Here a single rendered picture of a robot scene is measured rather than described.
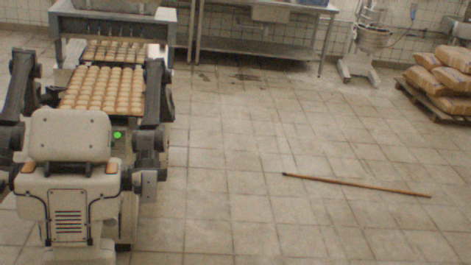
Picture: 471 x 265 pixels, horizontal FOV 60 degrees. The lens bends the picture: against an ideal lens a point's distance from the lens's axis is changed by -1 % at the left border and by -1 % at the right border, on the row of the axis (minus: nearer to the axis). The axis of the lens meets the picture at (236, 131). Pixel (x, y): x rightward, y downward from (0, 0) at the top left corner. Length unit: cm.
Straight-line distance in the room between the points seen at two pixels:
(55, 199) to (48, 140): 16
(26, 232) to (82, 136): 161
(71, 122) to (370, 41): 454
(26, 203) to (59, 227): 12
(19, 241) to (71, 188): 152
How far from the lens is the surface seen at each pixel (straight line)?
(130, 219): 235
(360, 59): 588
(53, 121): 123
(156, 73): 155
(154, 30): 264
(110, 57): 264
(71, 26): 269
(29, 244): 268
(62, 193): 123
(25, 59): 162
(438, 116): 503
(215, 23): 587
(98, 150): 120
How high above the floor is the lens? 182
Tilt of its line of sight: 28 degrees down
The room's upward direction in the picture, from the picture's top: 8 degrees clockwise
